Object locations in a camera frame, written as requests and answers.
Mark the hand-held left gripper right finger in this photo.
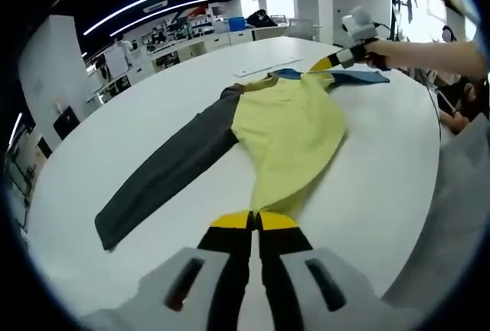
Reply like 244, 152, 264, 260
255, 211, 387, 331

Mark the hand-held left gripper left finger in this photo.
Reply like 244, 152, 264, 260
82, 210, 256, 331

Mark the yellow garment with dark sleeves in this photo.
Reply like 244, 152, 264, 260
94, 68, 391, 251

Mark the person's right hand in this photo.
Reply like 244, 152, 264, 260
363, 38, 394, 71

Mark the grey mesh chair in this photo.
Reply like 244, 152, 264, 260
286, 18, 319, 41

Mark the white pillar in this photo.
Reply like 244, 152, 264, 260
292, 0, 333, 43

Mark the white flat strip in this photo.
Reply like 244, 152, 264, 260
234, 57, 304, 77

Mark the blue storage bin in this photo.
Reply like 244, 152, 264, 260
227, 15, 247, 33

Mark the row of white cabinets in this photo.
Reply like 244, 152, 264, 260
86, 26, 288, 102

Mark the person's grey clothing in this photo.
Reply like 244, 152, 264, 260
381, 116, 490, 331

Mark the black chair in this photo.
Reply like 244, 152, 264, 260
52, 105, 80, 141

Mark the white board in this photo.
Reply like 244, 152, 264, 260
103, 46, 129, 77

